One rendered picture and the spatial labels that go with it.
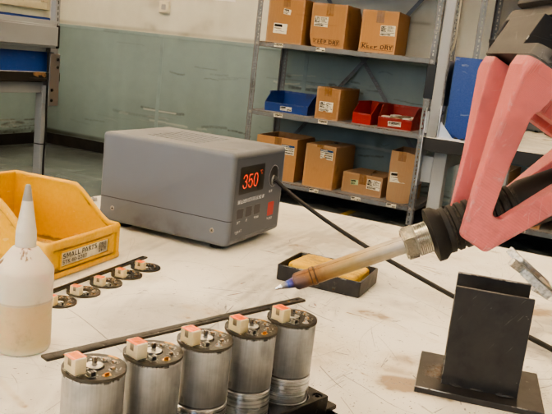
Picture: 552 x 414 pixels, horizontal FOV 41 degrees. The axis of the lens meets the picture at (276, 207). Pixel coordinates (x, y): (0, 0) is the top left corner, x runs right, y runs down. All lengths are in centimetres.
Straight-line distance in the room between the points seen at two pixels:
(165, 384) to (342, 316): 28
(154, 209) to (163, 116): 512
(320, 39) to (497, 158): 446
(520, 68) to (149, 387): 19
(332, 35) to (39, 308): 435
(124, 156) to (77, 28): 564
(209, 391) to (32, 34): 313
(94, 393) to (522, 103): 20
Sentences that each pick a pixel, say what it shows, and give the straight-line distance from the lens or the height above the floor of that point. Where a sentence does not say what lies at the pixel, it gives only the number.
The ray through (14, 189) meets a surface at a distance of 72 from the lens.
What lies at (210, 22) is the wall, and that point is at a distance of 565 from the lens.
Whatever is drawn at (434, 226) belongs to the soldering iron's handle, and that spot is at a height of 87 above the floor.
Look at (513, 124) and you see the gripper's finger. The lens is 31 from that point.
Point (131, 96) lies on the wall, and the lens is 603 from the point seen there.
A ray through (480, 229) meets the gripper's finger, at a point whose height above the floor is 88.
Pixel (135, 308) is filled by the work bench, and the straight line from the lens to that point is 55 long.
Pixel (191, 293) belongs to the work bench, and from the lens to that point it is 58.
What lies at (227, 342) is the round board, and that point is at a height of 81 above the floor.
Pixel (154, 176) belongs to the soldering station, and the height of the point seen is 81.
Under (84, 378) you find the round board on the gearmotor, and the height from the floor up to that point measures 81.
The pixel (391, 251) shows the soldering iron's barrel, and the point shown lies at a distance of 33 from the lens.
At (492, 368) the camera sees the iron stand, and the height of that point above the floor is 77.
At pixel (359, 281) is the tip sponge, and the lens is 63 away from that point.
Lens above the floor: 94
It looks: 12 degrees down
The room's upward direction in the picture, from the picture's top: 6 degrees clockwise
